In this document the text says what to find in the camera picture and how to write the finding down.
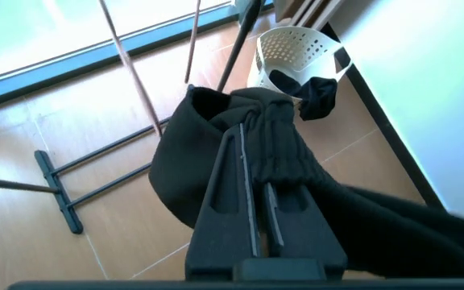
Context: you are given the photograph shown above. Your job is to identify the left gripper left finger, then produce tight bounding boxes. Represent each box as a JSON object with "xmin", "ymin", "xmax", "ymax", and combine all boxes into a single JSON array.
[{"xmin": 184, "ymin": 122, "xmax": 263, "ymax": 282}]

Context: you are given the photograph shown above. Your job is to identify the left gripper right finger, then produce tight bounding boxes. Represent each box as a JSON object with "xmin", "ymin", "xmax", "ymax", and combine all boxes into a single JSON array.
[{"xmin": 262, "ymin": 182, "xmax": 349, "ymax": 280}]

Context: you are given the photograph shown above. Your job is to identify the black shorts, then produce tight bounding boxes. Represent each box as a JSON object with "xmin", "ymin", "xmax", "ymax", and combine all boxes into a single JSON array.
[{"xmin": 148, "ymin": 85, "xmax": 464, "ymax": 279}]

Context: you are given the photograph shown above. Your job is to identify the heap of black clothes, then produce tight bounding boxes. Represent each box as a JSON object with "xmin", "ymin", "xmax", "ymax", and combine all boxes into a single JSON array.
[{"xmin": 269, "ymin": 68, "xmax": 340, "ymax": 122}]

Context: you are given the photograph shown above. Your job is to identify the black clothes rack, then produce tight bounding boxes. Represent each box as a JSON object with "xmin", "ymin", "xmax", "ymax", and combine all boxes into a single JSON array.
[{"xmin": 0, "ymin": 0, "xmax": 266, "ymax": 235}]

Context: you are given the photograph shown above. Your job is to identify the white laundry basket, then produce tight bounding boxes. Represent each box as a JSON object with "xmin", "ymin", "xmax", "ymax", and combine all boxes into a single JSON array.
[{"xmin": 246, "ymin": 26, "xmax": 354, "ymax": 105}]

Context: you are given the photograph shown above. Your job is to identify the window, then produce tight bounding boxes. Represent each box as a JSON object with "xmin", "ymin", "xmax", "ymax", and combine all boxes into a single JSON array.
[{"xmin": 0, "ymin": 0, "xmax": 276, "ymax": 113}]

